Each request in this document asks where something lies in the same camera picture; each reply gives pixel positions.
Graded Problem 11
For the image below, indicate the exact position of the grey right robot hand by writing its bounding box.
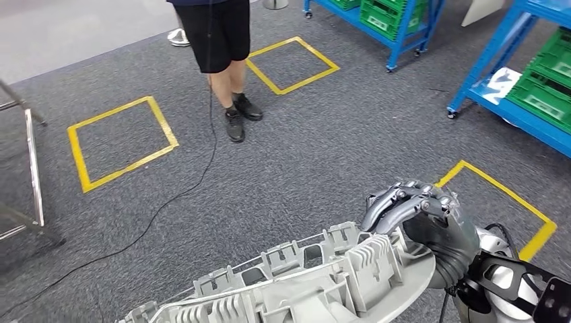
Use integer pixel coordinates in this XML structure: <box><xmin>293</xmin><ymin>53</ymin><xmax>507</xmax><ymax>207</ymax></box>
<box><xmin>359</xmin><ymin>179</ymin><xmax>483</xmax><ymax>258</ymax></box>

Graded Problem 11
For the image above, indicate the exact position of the grey plastic wheel cover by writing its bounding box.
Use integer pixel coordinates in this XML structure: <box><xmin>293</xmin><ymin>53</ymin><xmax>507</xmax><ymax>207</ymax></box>
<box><xmin>114</xmin><ymin>221</ymin><xmax>437</xmax><ymax>323</ymax></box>

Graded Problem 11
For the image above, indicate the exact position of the green plastic crate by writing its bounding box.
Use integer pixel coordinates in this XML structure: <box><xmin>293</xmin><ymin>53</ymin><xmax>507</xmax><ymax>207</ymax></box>
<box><xmin>359</xmin><ymin>0</ymin><xmax>430</xmax><ymax>42</ymax></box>
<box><xmin>329</xmin><ymin>0</ymin><xmax>363</xmax><ymax>11</ymax></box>
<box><xmin>506</xmin><ymin>26</ymin><xmax>571</xmax><ymax>135</ymax></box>

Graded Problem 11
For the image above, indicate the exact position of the white panel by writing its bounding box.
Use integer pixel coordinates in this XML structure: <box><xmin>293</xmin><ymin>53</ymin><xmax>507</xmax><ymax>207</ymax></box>
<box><xmin>461</xmin><ymin>0</ymin><xmax>507</xmax><ymax>28</ymax></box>

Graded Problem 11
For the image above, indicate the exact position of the person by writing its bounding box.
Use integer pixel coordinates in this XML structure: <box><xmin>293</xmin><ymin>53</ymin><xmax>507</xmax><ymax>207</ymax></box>
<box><xmin>167</xmin><ymin>0</ymin><xmax>264</xmax><ymax>143</ymax></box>

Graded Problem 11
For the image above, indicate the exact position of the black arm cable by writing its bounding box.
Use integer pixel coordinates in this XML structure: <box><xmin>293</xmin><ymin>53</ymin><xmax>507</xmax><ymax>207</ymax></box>
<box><xmin>438</xmin><ymin>221</ymin><xmax>522</xmax><ymax>323</ymax></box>

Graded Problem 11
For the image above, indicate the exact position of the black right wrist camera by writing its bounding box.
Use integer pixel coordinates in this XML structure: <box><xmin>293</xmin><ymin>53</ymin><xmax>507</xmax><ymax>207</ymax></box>
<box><xmin>455</xmin><ymin>252</ymin><xmax>571</xmax><ymax>323</ymax></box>

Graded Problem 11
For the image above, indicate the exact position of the black floor cable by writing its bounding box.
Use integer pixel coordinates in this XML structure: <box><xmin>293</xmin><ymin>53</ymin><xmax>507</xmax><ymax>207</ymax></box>
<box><xmin>0</xmin><ymin>0</ymin><xmax>220</xmax><ymax>318</ymax></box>

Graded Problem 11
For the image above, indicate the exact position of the chrome metal frame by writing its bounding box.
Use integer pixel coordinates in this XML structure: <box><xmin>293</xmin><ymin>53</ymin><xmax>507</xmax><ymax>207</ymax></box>
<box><xmin>0</xmin><ymin>80</ymin><xmax>67</xmax><ymax>248</ymax></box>

